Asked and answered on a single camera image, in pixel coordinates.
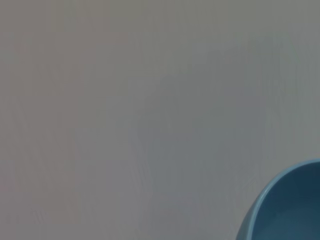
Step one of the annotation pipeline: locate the blue bowl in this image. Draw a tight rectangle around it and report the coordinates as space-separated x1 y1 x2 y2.
236 157 320 240

